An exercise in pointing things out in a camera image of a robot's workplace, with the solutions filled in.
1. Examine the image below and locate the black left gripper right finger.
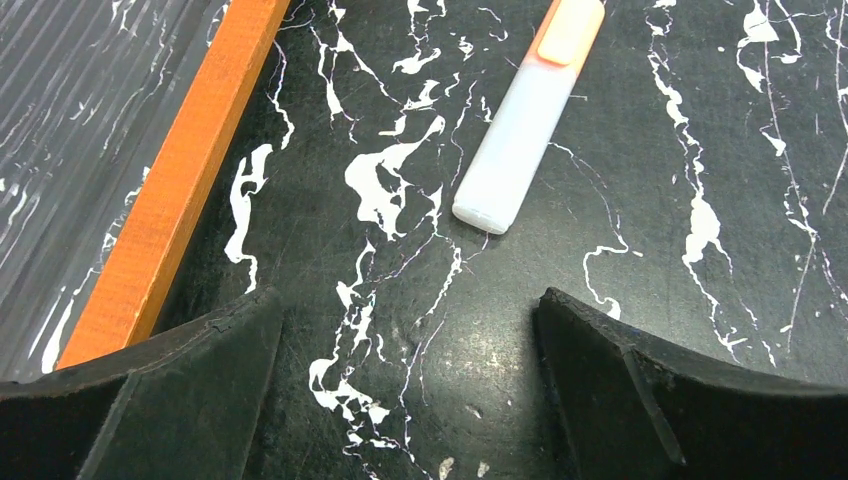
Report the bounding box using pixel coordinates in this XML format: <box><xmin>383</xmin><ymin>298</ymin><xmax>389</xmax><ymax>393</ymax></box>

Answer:
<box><xmin>534</xmin><ymin>288</ymin><xmax>847</xmax><ymax>479</ymax></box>

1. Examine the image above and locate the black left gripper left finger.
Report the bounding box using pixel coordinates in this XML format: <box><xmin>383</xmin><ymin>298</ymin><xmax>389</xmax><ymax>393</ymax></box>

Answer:
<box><xmin>1</xmin><ymin>288</ymin><xmax>283</xmax><ymax>479</ymax></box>

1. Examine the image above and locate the orange capped white highlighter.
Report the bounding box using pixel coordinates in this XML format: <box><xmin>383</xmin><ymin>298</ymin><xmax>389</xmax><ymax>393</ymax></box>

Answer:
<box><xmin>452</xmin><ymin>0</ymin><xmax>605</xmax><ymax>235</ymax></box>

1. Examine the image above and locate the orange wooden tiered rack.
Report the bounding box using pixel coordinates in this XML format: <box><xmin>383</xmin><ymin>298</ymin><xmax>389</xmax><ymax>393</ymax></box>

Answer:
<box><xmin>1</xmin><ymin>1</ymin><xmax>287</xmax><ymax>383</ymax></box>

